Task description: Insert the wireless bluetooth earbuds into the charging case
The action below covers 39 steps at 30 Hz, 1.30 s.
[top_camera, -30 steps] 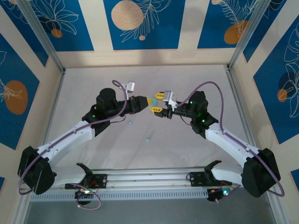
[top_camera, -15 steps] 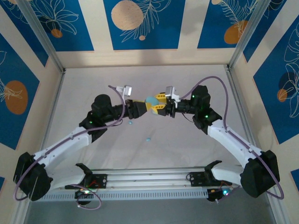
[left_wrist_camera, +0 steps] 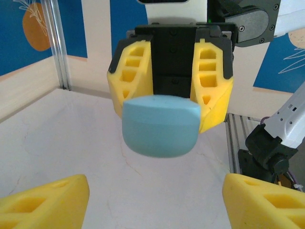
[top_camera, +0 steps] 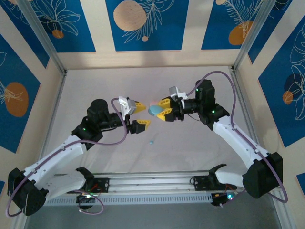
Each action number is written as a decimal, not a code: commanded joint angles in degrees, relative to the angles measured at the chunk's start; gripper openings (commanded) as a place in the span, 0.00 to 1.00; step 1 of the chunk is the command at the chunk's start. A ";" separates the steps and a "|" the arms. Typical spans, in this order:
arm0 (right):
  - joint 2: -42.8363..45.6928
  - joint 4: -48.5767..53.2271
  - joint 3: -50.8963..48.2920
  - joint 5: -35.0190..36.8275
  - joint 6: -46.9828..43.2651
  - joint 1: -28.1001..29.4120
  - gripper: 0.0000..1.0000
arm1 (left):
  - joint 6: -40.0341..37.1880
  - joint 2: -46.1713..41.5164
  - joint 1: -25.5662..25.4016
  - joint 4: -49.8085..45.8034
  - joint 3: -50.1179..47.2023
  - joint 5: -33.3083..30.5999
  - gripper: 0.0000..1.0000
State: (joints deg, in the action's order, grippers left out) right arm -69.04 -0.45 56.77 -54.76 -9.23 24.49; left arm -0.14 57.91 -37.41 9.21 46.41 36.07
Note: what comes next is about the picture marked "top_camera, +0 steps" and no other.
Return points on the blue earbud charging case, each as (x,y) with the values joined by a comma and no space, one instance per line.
(155,110)

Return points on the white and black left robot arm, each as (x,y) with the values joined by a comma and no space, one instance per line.
(62,152)

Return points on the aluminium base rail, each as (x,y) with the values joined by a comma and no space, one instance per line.
(155,181)

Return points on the aluminium frame post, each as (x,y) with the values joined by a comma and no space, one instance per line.
(252,35)
(45,38)

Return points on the black controller board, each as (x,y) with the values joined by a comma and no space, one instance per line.
(82,199)
(218,200)

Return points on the aluminium side rail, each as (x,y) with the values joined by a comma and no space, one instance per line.
(240,95)
(56,102)

